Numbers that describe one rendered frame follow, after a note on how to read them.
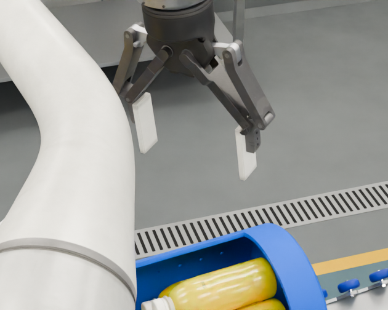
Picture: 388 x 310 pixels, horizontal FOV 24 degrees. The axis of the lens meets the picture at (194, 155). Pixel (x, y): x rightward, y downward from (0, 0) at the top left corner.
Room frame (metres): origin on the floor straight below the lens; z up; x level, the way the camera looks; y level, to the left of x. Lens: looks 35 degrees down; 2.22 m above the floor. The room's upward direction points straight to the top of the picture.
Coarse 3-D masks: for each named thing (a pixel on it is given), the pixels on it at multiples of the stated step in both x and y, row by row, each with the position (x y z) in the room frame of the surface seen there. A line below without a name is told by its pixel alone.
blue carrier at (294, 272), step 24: (216, 240) 1.17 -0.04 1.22; (240, 240) 1.25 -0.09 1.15; (264, 240) 1.15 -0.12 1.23; (288, 240) 1.15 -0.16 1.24; (144, 264) 1.12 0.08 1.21; (168, 264) 1.20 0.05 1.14; (192, 264) 1.22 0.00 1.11; (216, 264) 1.25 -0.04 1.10; (288, 264) 1.10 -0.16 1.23; (144, 288) 1.19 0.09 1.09; (288, 288) 1.06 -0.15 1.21; (312, 288) 1.07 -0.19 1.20
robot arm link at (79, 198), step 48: (0, 0) 0.66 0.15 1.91; (0, 48) 0.62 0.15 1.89; (48, 48) 0.59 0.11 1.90; (48, 96) 0.54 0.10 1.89; (96, 96) 0.53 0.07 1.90; (48, 144) 0.49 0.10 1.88; (96, 144) 0.48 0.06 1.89; (48, 192) 0.44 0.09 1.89; (96, 192) 0.44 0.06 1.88; (0, 240) 0.40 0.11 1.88; (48, 240) 0.39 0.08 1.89; (96, 240) 0.40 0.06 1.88
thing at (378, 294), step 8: (376, 288) 1.36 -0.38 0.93; (384, 288) 1.36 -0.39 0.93; (360, 296) 1.34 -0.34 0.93; (368, 296) 1.34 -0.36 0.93; (376, 296) 1.34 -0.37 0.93; (384, 296) 1.34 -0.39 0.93; (328, 304) 1.31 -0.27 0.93; (336, 304) 1.31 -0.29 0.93; (344, 304) 1.31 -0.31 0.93; (352, 304) 1.31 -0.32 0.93; (360, 304) 1.31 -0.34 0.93; (368, 304) 1.31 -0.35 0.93; (376, 304) 1.31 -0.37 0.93; (384, 304) 1.31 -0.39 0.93
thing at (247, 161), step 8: (240, 128) 0.82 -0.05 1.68; (240, 136) 0.81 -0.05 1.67; (240, 144) 0.81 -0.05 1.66; (240, 152) 0.81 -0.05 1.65; (240, 160) 0.81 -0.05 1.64; (248, 160) 0.82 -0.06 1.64; (240, 168) 0.81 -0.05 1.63; (248, 168) 0.82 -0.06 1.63; (240, 176) 0.81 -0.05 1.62; (248, 176) 0.82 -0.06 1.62
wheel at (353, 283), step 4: (348, 280) 1.32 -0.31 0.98; (352, 280) 1.32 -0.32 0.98; (356, 280) 1.33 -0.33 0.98; (340, 284) 1.32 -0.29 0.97; (344, 284) 1.32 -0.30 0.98; (348, 284) 1.32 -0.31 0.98; (352, 284) 1.32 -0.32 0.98; (356, 284) 1.32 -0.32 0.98; (340, 288) 1.32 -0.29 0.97; (344, 288) 1.31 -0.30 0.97; (348, 288) 1.31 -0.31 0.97; (352, 288) 1.31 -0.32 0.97; (340, 292) 1.32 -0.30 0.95
